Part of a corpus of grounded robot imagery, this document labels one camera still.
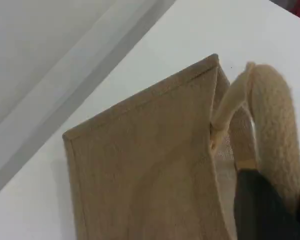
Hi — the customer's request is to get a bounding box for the brown jute tote bag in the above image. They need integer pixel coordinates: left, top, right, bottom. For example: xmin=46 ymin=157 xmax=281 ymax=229
xmin=61 ymin=53 xmax=300 ymax=240

